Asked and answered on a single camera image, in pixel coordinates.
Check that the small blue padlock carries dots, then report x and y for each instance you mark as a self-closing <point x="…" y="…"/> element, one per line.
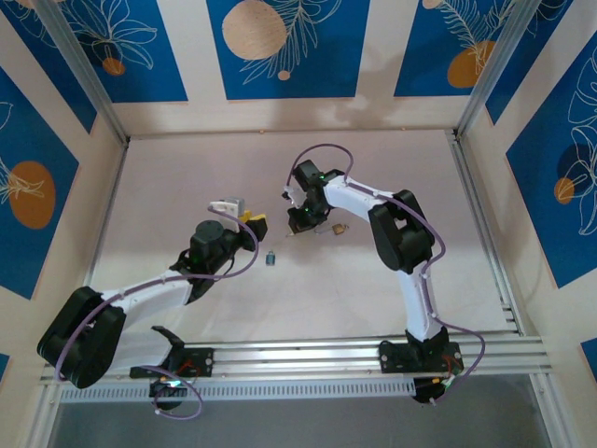
<point x="270" y="258"/>

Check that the brass padlock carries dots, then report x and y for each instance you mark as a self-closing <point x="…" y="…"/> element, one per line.
<point x="339" y="229"/>

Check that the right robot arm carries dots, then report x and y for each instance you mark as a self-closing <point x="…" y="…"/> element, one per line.
<point x="401" y="233"/>

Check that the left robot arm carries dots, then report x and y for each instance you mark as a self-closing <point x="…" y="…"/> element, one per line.
<point x="84" y="336"/>

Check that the black connector box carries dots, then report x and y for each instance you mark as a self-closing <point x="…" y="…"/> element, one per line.
<point x="426" y="389"/>
<point x="165" y="389"/>

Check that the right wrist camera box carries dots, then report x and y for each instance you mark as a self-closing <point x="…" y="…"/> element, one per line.
<point x="292" y="195"/>

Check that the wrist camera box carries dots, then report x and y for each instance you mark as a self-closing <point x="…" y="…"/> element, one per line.
<point x="226" y="206"/>
<point x="292" y="195"/>

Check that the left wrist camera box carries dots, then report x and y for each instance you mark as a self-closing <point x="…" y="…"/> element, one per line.
<point x="226" y="206"/>

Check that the aluminium side rail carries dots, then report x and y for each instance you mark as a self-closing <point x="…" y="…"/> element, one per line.
<point x="462" y="158"/>
<point x="108" y="210"/>

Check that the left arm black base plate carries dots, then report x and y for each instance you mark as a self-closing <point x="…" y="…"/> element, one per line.
<point x="205" y="361"/>

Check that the aluminium mounting rail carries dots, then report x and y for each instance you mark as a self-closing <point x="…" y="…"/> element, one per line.
<point x="298" y="354"/>

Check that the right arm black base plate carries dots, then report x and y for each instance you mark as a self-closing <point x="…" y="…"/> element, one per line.
<point x="394" y="359"/>

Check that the aluminium frame post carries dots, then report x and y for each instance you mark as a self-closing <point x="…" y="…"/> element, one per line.
<point x="84" y="70"/>
<point x="499" y="65"/>

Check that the aluminium frame leg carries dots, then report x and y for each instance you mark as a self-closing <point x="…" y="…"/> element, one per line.
<point x="44" y="415"/>
<point x="548" y="410"/>

